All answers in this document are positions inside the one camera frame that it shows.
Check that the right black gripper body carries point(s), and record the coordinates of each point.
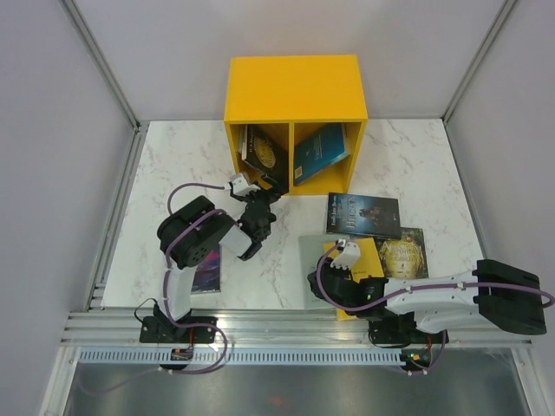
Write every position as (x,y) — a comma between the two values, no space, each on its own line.
(328,269)

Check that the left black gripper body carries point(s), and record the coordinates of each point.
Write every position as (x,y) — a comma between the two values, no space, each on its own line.
(267,198)

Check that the black Moon and Sixpence book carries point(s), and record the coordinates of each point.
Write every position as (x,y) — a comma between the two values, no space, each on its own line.
(265,155)

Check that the blue 20000 Leagues book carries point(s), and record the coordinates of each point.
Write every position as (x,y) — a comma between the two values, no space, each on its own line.
(325,147)

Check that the dark Wuthering Heights book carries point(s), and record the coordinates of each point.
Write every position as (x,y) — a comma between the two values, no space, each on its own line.
(363,216)

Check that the light blue cat book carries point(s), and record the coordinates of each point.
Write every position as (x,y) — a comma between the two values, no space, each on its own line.
(242,141)

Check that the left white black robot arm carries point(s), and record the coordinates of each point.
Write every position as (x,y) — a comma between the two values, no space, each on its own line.
(189,235)

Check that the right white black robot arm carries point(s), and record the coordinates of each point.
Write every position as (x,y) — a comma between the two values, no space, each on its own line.
(509,298)

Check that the yellow notebook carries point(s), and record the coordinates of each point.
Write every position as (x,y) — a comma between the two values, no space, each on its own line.
(368,265)

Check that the clear plastic file folder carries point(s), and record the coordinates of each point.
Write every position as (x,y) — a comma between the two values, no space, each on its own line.
(311,248)

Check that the green Alice Wonderland book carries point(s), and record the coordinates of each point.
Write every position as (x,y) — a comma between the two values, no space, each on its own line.
(404,257)

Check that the yellow wooden two-slot shelf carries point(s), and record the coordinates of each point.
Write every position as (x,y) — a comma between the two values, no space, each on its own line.
(290,97)

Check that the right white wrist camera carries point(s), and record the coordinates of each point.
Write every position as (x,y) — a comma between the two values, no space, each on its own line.
(349,254)

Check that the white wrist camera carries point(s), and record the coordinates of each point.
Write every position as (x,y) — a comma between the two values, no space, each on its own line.
(349,254)
(240,186)

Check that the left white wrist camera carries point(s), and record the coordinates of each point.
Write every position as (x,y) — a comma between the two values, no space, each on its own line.
(240,186)

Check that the white slotted cable duct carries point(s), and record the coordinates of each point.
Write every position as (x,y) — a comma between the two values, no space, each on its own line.
(244,356)

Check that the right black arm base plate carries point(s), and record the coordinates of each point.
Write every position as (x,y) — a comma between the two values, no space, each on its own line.
(399,332)

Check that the left aluminium frame post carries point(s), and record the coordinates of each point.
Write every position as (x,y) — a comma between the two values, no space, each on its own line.
(78,20)

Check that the aluminium frame post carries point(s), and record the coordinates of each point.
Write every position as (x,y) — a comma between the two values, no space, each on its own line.
(490,38)
(78,20)

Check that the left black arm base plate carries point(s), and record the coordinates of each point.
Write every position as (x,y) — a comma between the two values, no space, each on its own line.
(155,330)

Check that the aluminium front rail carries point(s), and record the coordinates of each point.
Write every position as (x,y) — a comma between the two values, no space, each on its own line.
(267,328)

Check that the right aluminium frame post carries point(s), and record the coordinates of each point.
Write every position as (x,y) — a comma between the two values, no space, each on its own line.
(490,38)

